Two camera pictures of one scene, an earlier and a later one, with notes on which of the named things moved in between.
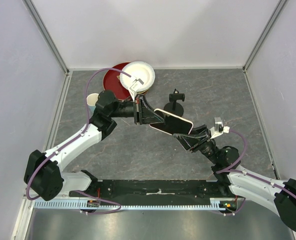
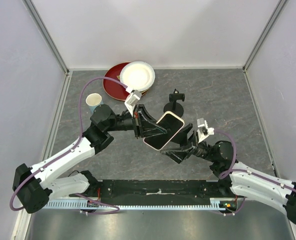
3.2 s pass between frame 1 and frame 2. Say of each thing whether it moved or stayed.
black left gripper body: moved
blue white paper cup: stayed
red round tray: stayed
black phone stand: stayed
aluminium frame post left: stayed
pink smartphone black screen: moved
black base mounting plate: stayed
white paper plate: stayed
